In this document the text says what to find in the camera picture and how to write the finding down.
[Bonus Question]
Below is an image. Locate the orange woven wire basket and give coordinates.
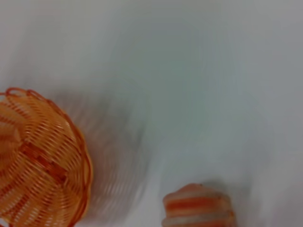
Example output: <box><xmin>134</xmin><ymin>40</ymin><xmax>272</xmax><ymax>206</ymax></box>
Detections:
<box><xmin>0</xmin><ymin>87</ymin><xmax>93</xmax><ymax>227</ymax></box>

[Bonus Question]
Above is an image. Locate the orange striped bread loaf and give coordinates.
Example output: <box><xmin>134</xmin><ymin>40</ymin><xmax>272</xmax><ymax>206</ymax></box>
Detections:
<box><xmin>161</xmin><ymin>183</ymin><xmax>237</xmax><ymax>227</ymax></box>

